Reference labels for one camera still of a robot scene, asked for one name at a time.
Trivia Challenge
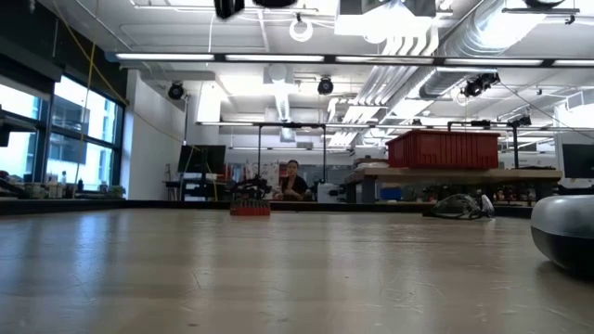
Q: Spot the black beam with light strips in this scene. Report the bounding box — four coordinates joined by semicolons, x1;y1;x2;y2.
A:
105;50;594;69

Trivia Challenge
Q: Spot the black monitor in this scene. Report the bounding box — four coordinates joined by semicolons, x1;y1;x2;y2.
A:
561;142;594;180
177;144;227;175

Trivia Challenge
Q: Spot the person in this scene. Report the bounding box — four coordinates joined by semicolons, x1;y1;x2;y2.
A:
278;159;313;202

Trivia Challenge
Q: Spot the red and black bit holder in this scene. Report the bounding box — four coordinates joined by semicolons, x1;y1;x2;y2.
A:
229;198;272;217

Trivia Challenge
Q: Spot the white device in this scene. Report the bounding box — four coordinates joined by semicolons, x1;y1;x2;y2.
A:
316;183;341;204

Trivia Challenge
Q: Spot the large red ribbed bin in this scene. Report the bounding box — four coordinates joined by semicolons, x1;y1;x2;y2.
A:
385;129;501;170

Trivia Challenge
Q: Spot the wooden workbench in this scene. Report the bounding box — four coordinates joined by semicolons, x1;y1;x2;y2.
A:
343;166;563;204

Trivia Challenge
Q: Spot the crumpled dark bag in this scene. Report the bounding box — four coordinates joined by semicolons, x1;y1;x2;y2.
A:
421;193;497;221

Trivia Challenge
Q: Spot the white coiled ceiling cable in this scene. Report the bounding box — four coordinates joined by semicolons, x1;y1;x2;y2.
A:
288;12;315;44

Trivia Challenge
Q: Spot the black background rig frame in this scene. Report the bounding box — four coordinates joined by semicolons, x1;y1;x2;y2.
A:
197;120;329;186

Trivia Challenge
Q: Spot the yellow cable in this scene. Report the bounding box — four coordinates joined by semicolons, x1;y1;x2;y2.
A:
51;0;131;199

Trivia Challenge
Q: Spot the black aluminium frame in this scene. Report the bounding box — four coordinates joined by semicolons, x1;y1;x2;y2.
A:
0;198;535;218

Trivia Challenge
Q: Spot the silver ventilation duct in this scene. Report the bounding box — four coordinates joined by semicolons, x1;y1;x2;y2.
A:
435;0;594;59

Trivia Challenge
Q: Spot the black camera stand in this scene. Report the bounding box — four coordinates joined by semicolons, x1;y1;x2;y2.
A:
446;113;534;171

